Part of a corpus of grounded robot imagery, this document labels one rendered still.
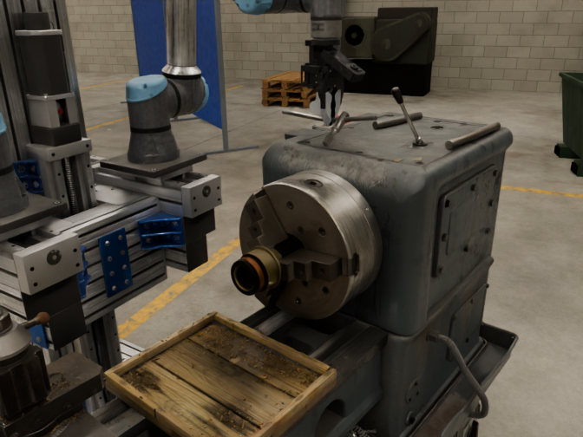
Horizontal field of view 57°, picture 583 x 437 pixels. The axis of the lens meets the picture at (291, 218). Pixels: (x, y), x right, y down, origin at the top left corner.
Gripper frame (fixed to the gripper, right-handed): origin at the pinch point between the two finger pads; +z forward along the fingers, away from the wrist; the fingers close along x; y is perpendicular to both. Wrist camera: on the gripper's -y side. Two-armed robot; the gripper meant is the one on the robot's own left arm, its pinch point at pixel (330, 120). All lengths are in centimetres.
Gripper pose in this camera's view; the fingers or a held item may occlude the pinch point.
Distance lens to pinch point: 139.4
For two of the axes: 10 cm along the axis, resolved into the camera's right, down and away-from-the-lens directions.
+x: -6.4, 2.9, -7.1
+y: -7.7, -2.3, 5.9
